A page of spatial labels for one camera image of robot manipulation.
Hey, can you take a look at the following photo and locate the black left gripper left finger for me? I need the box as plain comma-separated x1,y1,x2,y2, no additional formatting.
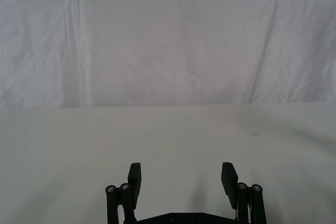
105,163,142,224

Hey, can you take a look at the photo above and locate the wrinkled white backdrop cloth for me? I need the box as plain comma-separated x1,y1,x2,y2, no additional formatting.
0,0,336,110

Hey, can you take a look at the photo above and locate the white table cloth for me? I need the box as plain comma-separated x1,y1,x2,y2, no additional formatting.
0,100,336,224

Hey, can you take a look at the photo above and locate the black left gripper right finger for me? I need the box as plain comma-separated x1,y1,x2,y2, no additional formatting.
222,162,267,224

